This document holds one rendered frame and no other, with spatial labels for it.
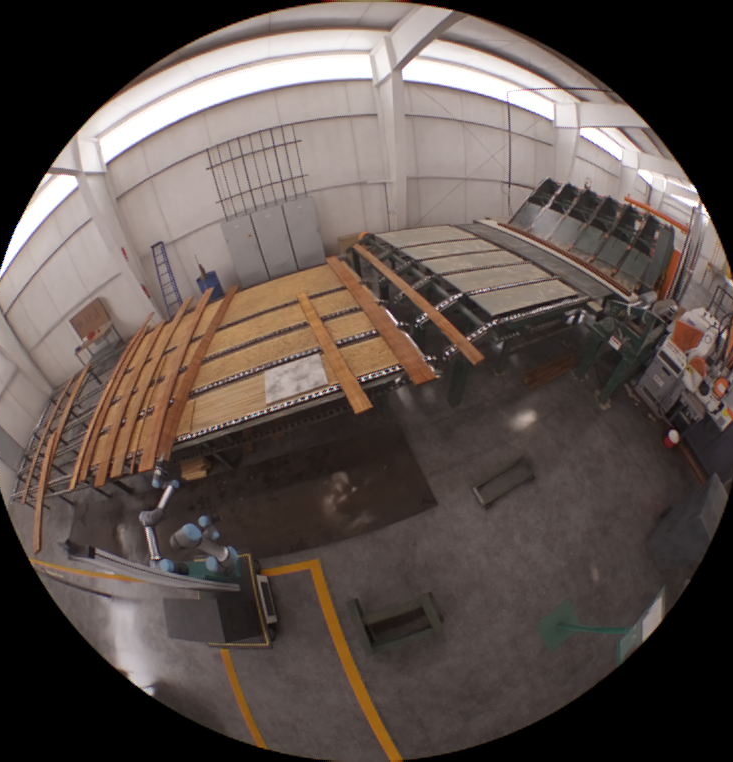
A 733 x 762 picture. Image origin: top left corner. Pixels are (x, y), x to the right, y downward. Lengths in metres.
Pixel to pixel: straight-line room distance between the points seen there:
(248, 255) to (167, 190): 3.19
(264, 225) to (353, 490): 6.27
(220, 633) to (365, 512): 1.69
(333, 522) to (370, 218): 7.56
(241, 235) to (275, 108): 3.66
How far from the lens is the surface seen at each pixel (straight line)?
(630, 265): 6.31
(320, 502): 2.72
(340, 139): 7.98
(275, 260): 7.33
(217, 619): 2.09
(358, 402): 2.12
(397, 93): 7.45
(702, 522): 3.18
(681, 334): 4.58
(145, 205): 8.48
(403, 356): 2.46
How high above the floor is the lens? 2.51
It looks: 46 degrees down
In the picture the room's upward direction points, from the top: 10 degrees counter-clockwise
